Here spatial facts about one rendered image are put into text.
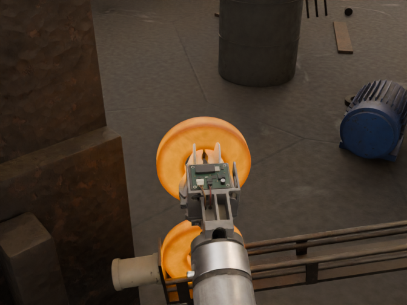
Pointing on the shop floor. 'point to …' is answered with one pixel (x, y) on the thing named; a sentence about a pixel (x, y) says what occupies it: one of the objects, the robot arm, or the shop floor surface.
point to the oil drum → (258, 41)
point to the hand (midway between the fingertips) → (203, 152)
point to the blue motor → (375, 121)
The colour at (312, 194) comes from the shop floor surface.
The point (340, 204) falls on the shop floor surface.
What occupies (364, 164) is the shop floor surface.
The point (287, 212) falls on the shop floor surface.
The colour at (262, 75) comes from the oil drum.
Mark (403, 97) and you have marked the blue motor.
